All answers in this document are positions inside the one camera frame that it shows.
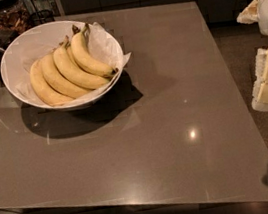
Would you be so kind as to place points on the yellow banana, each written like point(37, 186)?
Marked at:
point(44, 91)
point(83, 57)
point(58, 82)
point(72, 72)

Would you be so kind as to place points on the white ceramic bowl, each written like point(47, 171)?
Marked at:
point(37, 42)

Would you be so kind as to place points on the white paper liner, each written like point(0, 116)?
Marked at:
point(62, 65)

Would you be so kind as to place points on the black wire basket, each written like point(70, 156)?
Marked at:
point(41, 17)

